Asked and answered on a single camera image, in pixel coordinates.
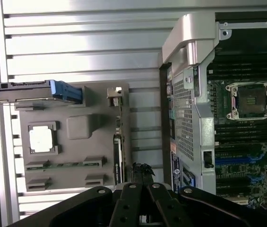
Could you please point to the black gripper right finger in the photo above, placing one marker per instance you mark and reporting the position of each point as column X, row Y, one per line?
column 164, row 208

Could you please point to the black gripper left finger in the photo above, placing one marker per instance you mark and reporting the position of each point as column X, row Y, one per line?
column 126, row 208

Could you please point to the grey parts rack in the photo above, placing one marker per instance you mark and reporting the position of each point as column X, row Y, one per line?
column 88, row 151

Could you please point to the green Dell motherboard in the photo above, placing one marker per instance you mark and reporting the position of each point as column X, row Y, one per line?
column 237, row 170

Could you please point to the blue expansion slot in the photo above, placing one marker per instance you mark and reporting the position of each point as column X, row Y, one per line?
column 232, row 161

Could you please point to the green RAM stick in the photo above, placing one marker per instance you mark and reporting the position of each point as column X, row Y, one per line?
column 53, row 165

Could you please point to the open grey PC case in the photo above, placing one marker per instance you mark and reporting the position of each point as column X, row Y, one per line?
column 204, row 118

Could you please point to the silver CPU chip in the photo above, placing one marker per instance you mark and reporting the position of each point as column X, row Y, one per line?
column 41, row 137

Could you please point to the black RAM slot bank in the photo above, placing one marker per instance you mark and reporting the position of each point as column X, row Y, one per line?
column 246, row 133
column 242, row 71

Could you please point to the CPU socket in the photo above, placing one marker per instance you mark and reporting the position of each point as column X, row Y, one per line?
column 250, row 101

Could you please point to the hard disk with blue caddy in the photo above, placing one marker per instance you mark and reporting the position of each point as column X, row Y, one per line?
column 29, row 92

